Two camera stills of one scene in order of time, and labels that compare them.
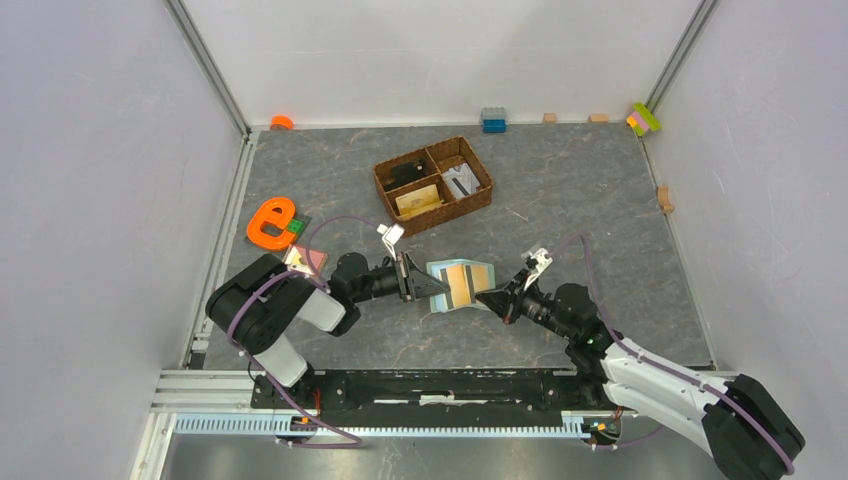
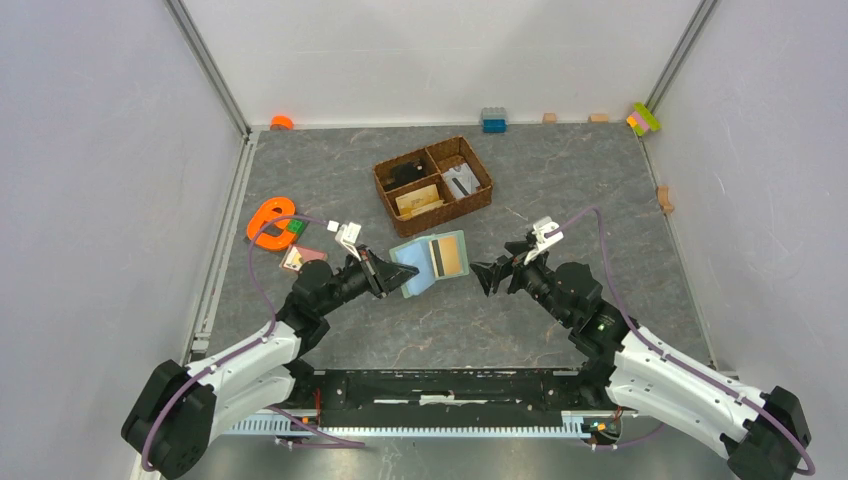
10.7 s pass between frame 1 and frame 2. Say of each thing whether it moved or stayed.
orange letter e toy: stayed
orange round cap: stayed
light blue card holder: moved
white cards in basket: stayed
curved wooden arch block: stayed
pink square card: stayed
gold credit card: stayed
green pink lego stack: stayed
